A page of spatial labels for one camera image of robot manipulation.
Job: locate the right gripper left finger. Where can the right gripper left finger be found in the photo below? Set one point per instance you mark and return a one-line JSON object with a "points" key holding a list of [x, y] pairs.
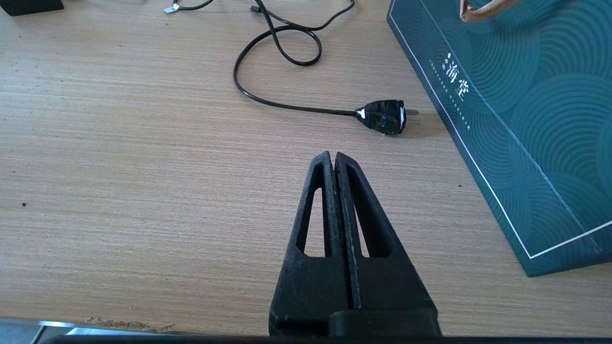
{"points": [[311, 286]]}

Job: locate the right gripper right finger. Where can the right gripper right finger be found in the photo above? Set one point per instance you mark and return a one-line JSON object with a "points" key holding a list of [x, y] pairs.
{"points": [[387, 286]]}

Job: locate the dark teal gift bag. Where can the dark teal gift bag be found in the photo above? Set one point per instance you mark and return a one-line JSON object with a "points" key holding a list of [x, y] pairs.
{"points": [[526, 119]]}

